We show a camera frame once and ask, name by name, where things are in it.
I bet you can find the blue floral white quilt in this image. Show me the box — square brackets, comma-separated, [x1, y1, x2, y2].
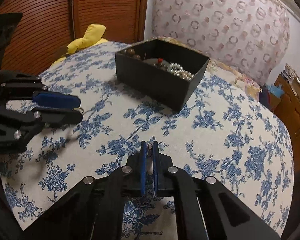
[0, 42, 294, 234]

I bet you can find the green jade bangle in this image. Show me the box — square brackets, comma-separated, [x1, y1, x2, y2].
[143, 58, 169, 67]

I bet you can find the yellow plush toy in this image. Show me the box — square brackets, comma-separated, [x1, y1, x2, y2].
[51, 24, 108, 66]

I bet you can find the black jewelry box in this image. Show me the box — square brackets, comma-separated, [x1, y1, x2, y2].
[115, 39, 210, 112]

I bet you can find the brown louvered wardrobe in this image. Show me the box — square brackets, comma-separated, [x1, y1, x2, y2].
[0, 0, 147, 75]

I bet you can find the sheer patterned curtain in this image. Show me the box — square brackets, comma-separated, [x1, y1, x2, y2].
[152, 0, 290, 84]

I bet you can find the wooden side cabinet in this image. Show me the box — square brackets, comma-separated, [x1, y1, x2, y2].
[273, 73, 300, 165]

